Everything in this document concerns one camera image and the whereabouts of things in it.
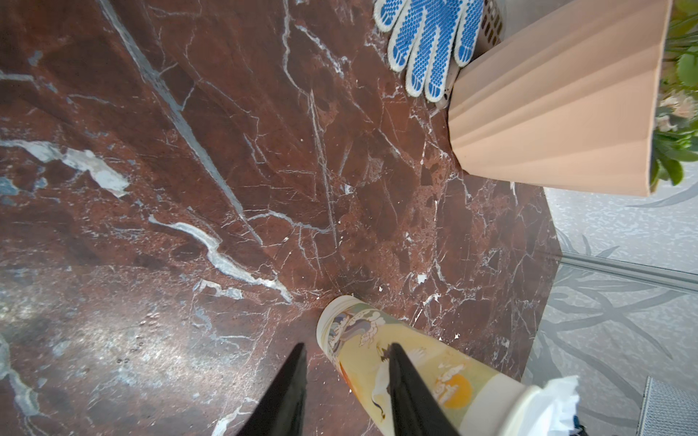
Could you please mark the printed paper milk tea cup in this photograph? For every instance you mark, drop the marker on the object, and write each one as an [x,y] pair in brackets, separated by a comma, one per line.
[474,397]

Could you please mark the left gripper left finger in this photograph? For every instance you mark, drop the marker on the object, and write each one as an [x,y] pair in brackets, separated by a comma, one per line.
[281,411]

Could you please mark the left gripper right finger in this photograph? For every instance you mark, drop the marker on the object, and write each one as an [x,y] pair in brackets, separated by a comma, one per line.
[414,409]

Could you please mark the blue dotted work glove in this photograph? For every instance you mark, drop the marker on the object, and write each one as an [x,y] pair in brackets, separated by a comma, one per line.
[431,40]

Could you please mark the green white artificial flowers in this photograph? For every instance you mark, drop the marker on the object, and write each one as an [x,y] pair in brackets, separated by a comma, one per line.
[674,140]

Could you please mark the beige ribbed flower pot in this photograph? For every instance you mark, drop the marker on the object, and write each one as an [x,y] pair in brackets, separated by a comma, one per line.
[568,102]

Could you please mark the white wire mesh basket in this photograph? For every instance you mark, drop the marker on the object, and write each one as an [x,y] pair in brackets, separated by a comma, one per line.
[667,410]

